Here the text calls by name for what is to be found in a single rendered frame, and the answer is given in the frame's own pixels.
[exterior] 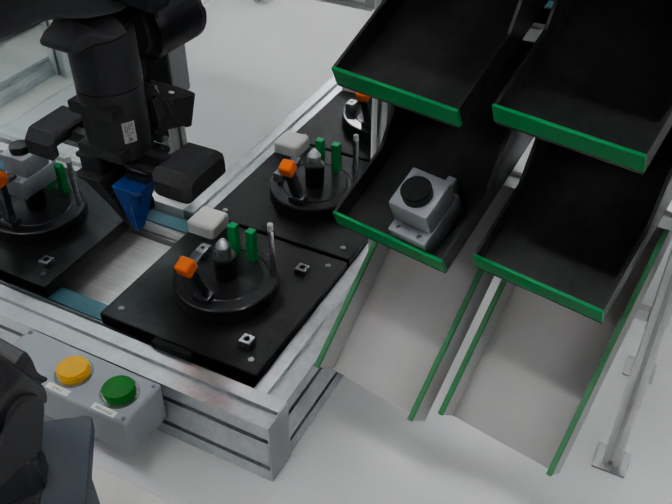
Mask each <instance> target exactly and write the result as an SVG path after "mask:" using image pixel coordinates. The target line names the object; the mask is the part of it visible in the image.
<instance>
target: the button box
mask: <svg viewBox="0 0 672 504"><path fill-rule="evenodd" d="M13 345H14V346H16V347H18V348H20V349H21V350H23V351H25V352H27V353H28V355H29V356H30V357H31V359H32V361H33V363H34V366H35V368H36V370H37V372H38V373H39V374H41V375H43V376H45V377H47V381H46V382H44V383H42V385H43V386H44V388H45V391H46V393H47V402H46V403H44V414H45V415H47V416H50V417H52V418H54V419H56V420H58V419H65V418H72V417H79V416H90V417H91V418H92V420H93V424H94V427H95V436H94V438H96V439H98V440H100V441H102V442H104V443H106V444H108V445H110V446H113V447H115V448H117V449H119V450H121V451H123V452H125V453H127V454H129V455H133V454H135V453H136V451H137V450H138V449H139V448H140V447H141V446H142V444H143V443H144V442H145V441H146V440H147V439H148V438H149V436H150V435H151V434H152V433H153V432H154V431H155V429H156V428H157V427H158V426H159V425H160V424H161V423H162V421H163V420H164V419H165V418H166V416H167V414H166V410H165V405H164V400H163V395H162V390H161V386H160V385H159V384H157V383H155V382H153V381H150V380H148V379H146V378H143V377H141V376H139V375H136V374H134V373H132V372H129V371H127V370H125V369H122V368H120V367H118V366H116V365H113V364H111V363H109V362H106V361H104V360H102V359H99V358H97V357H95V356H92V355H90V354H88V353H85V352H83V351H81V350H78V349H76V348H74V347H71V346H69V345H67V344H64V343H62V342H60V341H57V340H55V339H53V338H50V337H48V336H46V335H43V334H41V333H39V332H37V331H34V330H29V331H28V332H27V333H26V334H24V335H23V336H22V337H21V338H20V339H19V340H18V341H16V342H15V343H14V344H13ZM70 356H83V357H85V358H86V359H88V361H89V363H90V367H91V372H90V374H89V376H88V377H87V378H86V379H85V380H83V381H82V382H80V383H77V384H72V385H68V384H63V383H61V382H60V381H59V380H58V378H57V375H56V367H57V365H58V364H59V363H60V362H61V361H62V360H63V359H65V358H67V357H70ZM118 375H125V376H129V377H131V378H132V379H133V380H134V381H135V384H136V388H137V392H136V395H135V397H134V398H133V399H132V400H131V401H129V402H128V403H125V404H123V405H116V406H115V405H110V404H108V403H106V402H105V401H104V400H103V397H102V394H101V388H102V385H103V384H104V383H105V382H106V381H107V380H108V379H110V378H112V377H114V376H118Z"/></svg>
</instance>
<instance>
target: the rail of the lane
mask: <svg viewBox="0 0 672 504"><path fill-rule="evenodd" d="M29 330H34V331H37V332H39V333H41V334H43V335H46V336H48V337H50V338H53V339H55V340H57V341H60V342H62V343H64V344H67V345H69V346H71V347H74V348H76V349H78V350H81V351H83V352H85V353H88V354H90V355H92V356H95V357H97V358H99V359H102V360H104V361H106V362H109V363H111V364H113V365H116V366H118V367H120V368H122V369H125V370H127V371H129V372H132V373H134V374H136V375H139V376H141V377H143V378H146V379H148V380H150V381H153V382H155V383H157V384H159V385H160V386H161V390H162V395H163V400H164V405H165V410H166V414H167V416H166V418H165V419H164V420H163V421H162V423H161V424H160V425H159V426H158V427H157V428H156V429H157V430H159V431H161V432H164V433H166V434H168V435H170V436H172V437H175V438H177V439H179V440H181V441H183V442H186V443H188V444H190V445H192V446H194V447H196V448H199V449H201V450H203V451H205V452H207V453H210V454H212V455H214V456H216V457H218V458H221V459H223V460H225V461H227V462H229V463H232V464H234V465H236V466H238V467H240V468H243V469H245V470H247V471H249V472H251V473H254V474H256V475H258V476H260V477H262V478H264V479H267V480H269V481H272V482H273V481H274V480H275V478H276V477H277V475H278V474H279V472H280V471H281V470H282V468H283V467H284V465H285V464H286V462H287V461H288V459H289V458H290V456H291V442H290V426H289V411H288V403H287V402H286V401H284V400H281V399H279V398H276V397H274V396H271V395H269V394H266V393H264V392H262V391H259V390H257V389H254V388H252V387H249V386H247V385H245V384H242V383H240V382H237V381H235V380H232V379H230V378H228V377H225V376H223V375H220V374H218V373H215V372H213V371H211V370H208V369H206V368H203V367H201V366H198V365H196V364H194V363H195V357H194V353H193V352H192V351H189V350H187V349H184V348H182V347H179V346H177V345H174V344H172V343H169V342H167V341H164V340H162V339H159V338H157V337H155V338H154V339H153V340H152V341H151V343H152V346H150V345H147V344H145V343H142V342H140V341H138V340H135V339H133V338H130V337H128V336H125V335H123V334H121V333H118V332H116V331H113V330H111V329H108V328H106V327H104V326H101V325H99V324H96V323H94V322H91V321H89V320H87V319H84V318H82V317H79V316H77V315H74V314H72V313H70V312H67V311H65V310H62V309H60V308H57V307H55V306H53V305H50V304H48V303H45V302H43V301H40V300H38V299H36V298H33V297H31V296H28V295H26V294H23V293H21V292H18V291H16V290H14V289H11V288H9V287H6V286H4V285H1V284H0V338H1V339H3V340H5V341H6V342H8V343H10V344H12V345H13V344H14V343H15V342H16V341H18V340H19V339H20V338H21V337H22V336H23V335H24V334H26V333H27V332H28V331H29Z"/></svg>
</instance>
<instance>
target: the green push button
mask: <svg viewBox="0 0 672 504"><path fill-rule="evenodd" d="M136 392H137V388H136V384H135V381H134V380H133V379H132V378H131V377H129V376H125V375H118V376H114V377H112V378H110V379H108V380H107V381H106V382H105V383H104V384H103V385H102V388H101V394H102V397H103V400H104V401H105V402H106V403H108V404H110V405H115V406H116V405H123V404H125V403H128V402H129V401H131V400H132V399H133V398H134V397H135V395H136Z"/></svg>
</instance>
